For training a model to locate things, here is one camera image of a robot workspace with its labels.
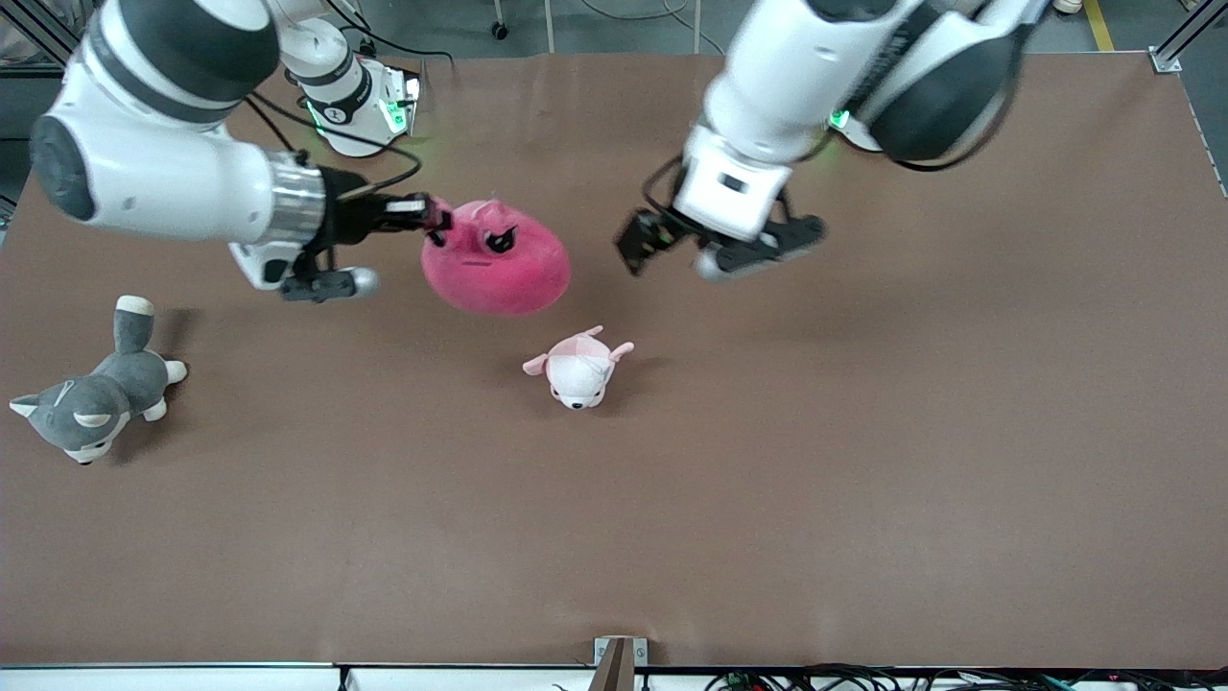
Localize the brown table cover sheet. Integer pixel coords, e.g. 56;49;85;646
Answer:
0;48;1228;671

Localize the metal table edge bracket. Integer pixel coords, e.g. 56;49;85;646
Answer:
593;636;649;691

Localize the grey white plush husky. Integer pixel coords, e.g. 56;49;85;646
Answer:
9;295;189;466

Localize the white pink plush puppy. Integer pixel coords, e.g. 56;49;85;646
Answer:
522;325;636;411

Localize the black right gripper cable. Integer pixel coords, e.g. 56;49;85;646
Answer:
245;91;425;203

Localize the white table edge strip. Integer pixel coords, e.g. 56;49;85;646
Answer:
0;662;596;691

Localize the grey floor cable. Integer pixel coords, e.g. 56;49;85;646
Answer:
580;0;725;54

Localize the hot pink round plush toy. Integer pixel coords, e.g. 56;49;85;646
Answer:
420;197;573;318

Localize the aluminium frame post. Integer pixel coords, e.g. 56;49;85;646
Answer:
1151;0;1228;75
0;0;83;68

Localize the tangled black cable bundle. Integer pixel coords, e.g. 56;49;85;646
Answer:
705;662;1228;691

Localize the black right arm base cable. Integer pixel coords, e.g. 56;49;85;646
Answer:
326;0;457;73

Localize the green lit right base box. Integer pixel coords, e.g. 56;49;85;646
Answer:
379;69;424;137

